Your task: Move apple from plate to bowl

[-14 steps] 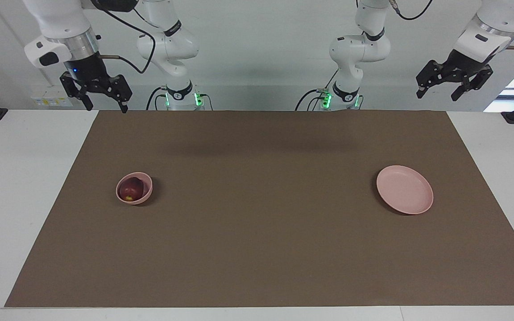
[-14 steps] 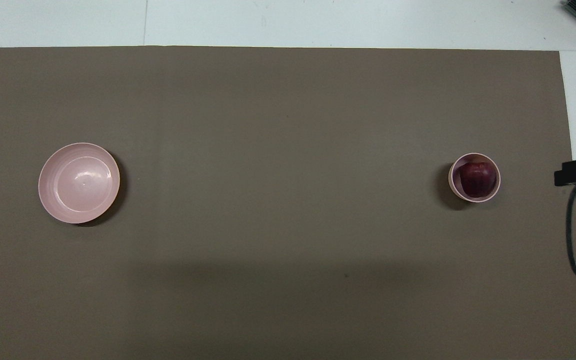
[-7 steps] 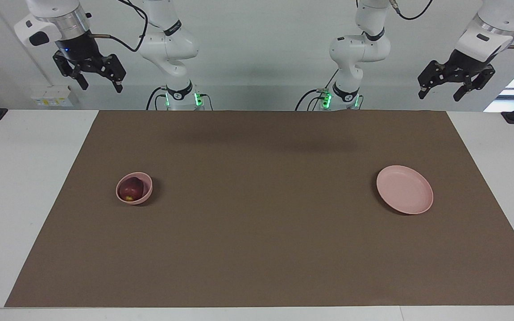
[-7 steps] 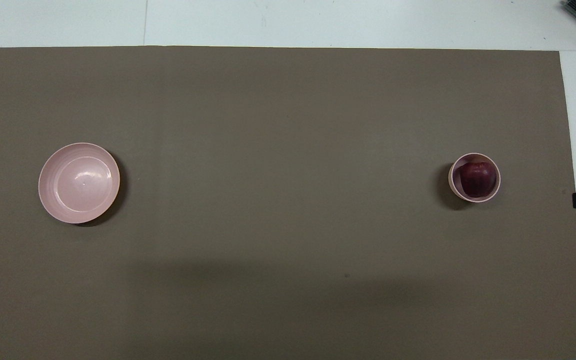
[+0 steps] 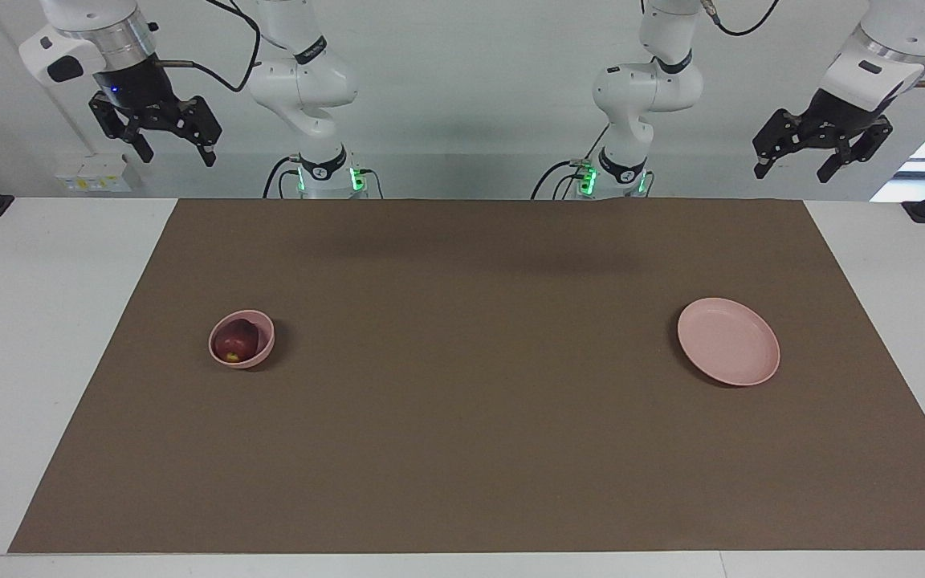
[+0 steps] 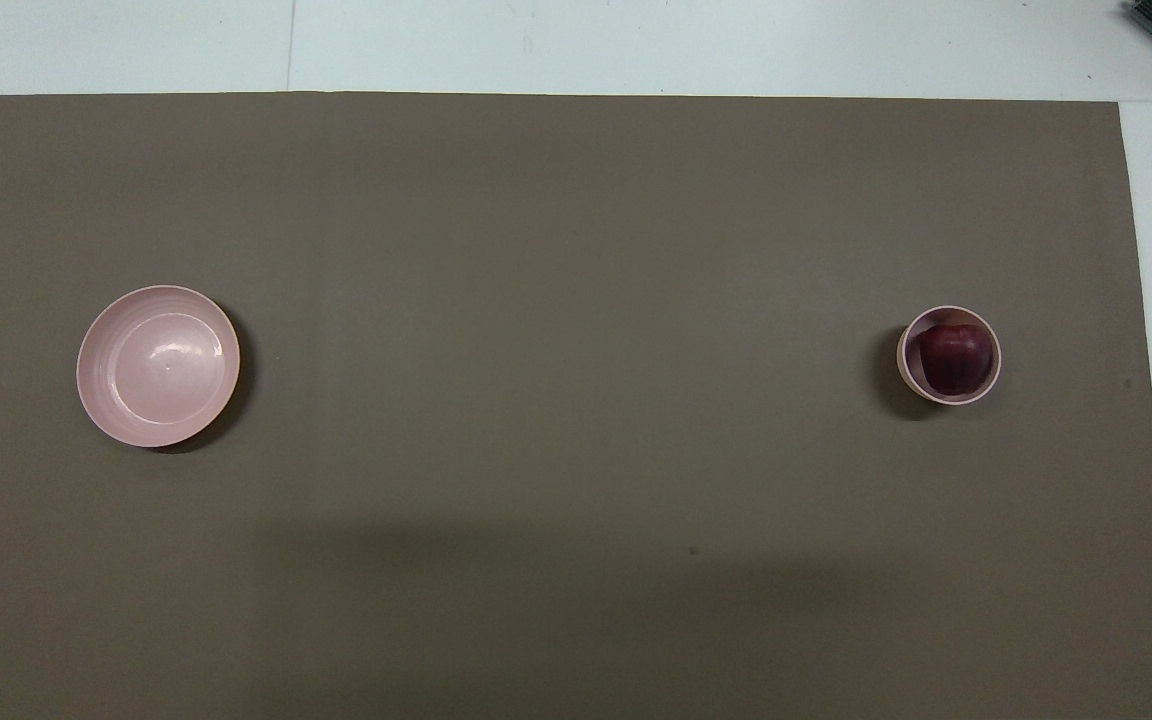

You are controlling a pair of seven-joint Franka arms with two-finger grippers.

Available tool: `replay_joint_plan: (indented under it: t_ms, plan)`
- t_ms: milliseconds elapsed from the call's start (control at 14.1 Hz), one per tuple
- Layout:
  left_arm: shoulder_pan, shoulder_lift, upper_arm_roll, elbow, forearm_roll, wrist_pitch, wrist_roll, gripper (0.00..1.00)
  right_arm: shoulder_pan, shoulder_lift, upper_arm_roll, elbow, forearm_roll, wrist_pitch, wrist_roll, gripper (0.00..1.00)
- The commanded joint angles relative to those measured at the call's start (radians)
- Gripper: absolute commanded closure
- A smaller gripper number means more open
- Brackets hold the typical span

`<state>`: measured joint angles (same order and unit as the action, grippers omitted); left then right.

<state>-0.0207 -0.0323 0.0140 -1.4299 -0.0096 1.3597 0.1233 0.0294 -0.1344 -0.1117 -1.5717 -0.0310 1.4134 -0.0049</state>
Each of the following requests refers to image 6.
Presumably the dark red apple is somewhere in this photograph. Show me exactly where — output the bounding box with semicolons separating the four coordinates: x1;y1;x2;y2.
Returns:
914;322;995;396

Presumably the pink plate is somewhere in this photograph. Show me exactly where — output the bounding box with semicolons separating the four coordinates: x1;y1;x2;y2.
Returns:
76;285;241;448

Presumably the pink bowl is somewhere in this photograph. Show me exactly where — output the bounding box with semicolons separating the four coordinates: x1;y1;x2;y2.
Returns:
896;305;1002;407

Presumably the brown table mat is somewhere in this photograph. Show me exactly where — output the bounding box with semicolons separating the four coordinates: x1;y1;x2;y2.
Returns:
0;92;1152;720

